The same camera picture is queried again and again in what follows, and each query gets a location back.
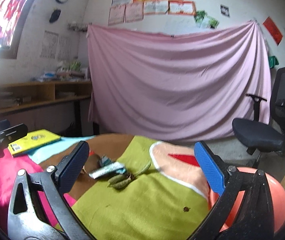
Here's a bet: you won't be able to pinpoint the red paper square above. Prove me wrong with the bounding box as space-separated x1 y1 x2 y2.
262 17 283 46

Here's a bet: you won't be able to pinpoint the black office chair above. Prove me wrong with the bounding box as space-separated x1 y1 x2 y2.
232 64 285 167

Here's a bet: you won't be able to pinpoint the window with red decorations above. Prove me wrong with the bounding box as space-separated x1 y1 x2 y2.
0 0 45 59

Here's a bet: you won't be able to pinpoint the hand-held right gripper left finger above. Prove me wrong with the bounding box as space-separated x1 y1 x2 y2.
7 140 93 240

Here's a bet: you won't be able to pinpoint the pink hanging sheet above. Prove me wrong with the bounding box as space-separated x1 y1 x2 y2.
86 21 273 143

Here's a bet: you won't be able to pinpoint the wooden desk with shelves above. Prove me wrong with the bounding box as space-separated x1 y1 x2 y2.
0 80 93 130

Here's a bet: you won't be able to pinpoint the green bean pods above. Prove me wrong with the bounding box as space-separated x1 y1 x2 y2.
108 171 137 189

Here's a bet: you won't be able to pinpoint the green photo print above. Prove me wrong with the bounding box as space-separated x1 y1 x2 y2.
200 15 218 30
194 10 205 25

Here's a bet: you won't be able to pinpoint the small wall calendar sheet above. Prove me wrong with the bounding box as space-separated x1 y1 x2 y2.
58 36 72 60

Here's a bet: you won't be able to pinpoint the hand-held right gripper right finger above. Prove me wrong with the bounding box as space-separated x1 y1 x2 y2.
194 140 275 240

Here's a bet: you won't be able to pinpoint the pile of books and papers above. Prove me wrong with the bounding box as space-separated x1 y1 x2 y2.
33 69 83 82

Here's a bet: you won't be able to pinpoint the black cap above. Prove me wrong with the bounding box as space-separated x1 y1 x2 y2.
49 9 61 23

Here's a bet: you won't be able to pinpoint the group of wall certificates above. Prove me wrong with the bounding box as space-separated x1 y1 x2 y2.
108 0 209 26

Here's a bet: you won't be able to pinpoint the pink plastic basin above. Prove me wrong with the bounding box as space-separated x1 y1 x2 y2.
207 166 285 233

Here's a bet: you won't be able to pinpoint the small green plant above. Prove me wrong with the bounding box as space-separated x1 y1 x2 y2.
68 60 81 71

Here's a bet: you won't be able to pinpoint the small blue white wrapper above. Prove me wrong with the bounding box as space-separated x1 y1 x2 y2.
100 155 113 167

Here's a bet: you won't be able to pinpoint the stack of papers in shelf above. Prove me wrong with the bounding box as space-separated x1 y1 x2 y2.
0 94 31 106

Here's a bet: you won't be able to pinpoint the yellow book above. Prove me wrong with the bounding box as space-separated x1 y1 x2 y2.
8 129 62 158

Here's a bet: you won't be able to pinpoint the wire wall shelf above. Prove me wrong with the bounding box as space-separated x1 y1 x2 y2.
68 22 93 32

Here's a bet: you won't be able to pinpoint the large wall calendar sheet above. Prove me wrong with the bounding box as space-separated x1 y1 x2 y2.
40 31 59 59

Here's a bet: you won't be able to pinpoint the colourful patchwork blanket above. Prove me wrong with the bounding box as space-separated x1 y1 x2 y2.
0 134 233 240

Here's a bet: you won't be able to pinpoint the white green wrapper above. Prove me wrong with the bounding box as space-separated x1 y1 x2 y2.
89 162 126 179

